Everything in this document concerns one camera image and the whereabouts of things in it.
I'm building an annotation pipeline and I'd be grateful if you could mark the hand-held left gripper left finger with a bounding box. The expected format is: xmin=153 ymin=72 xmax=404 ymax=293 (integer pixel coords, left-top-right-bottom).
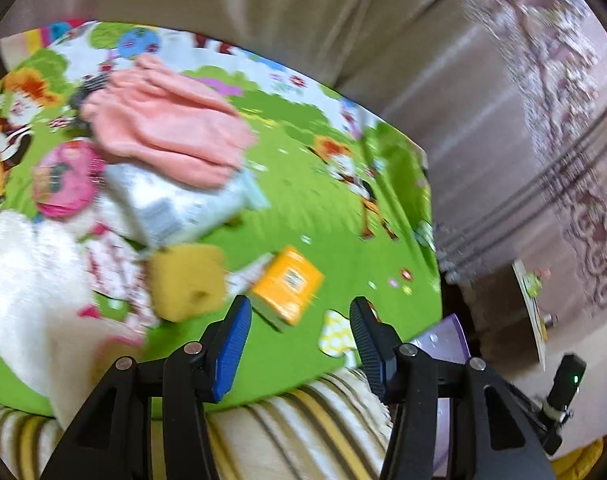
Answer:
xmin=38 ymin=295 xmax=254 ymax=480

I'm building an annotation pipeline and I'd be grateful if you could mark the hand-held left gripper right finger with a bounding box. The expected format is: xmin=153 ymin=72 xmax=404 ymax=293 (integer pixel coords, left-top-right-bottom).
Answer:
xmin=349 ymin=296 xmax=557 ymax=480

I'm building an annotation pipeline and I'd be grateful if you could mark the purple storage box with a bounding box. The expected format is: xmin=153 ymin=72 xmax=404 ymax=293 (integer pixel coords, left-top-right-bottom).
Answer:
xmin=408 ymin=312 xmax=471 ymax=478

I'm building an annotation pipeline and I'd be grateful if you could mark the yellow sponge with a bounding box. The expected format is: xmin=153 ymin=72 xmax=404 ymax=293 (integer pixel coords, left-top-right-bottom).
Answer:
xmin=147 ymin=244 xmax=229 ymax=323

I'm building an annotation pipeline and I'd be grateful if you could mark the orange cardboard box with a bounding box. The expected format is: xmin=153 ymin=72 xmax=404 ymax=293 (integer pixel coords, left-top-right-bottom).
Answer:
xmin=248 ymin=246 xmax=325 ymax=333

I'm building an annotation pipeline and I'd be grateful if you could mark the red and white printed cloth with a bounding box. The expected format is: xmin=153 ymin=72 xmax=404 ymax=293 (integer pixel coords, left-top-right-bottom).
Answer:
xmin=80 ymin=220 xmax=159 ymax=331

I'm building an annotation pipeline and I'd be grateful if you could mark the white wet wipes packet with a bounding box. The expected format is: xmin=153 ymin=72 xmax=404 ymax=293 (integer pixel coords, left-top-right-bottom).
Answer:
xmin=103 ymin=160 xmax=271 ymax=251

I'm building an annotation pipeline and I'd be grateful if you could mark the white fluffy cloth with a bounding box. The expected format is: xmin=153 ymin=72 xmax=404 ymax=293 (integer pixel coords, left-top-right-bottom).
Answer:
xmin=0 ymin=210 xmax=149 ymax=426

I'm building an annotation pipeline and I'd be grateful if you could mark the pink round plush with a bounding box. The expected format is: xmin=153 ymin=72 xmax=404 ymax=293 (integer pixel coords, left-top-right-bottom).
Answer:
xmin=32 ymin=140 xmax=106 ymax=220

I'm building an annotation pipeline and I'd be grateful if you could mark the pink fuzzy cloth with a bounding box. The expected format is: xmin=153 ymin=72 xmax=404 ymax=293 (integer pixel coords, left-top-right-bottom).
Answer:
xmin=80 ymin=55 xmax=259 ymax=191

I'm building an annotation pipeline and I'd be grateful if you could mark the black white checked face mask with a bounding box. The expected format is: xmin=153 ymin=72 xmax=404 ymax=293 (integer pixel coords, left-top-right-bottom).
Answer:
xmin=68 ymin=72 xmax=114 ymax=111

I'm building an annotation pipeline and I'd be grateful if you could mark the yellow object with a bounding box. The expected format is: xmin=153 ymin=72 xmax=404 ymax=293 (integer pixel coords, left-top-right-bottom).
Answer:
xmin=551 ymin=437 xmax=604 ymax=480

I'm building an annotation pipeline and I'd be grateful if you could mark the striped sofa cushion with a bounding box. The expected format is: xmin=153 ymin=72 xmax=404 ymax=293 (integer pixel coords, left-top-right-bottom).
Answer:
xmin=0 ymin=367 xmax=399 ymax=480

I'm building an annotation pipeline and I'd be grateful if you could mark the green toy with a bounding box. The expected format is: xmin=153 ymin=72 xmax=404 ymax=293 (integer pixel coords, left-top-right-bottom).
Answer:
xmin=526 ymin=269 xmax=551 ymax=297

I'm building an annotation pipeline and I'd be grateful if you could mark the green printed play mat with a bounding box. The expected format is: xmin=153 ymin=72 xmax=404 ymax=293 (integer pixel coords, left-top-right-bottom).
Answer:
xmin=0 ymin=20 xmax=441 ymax=418

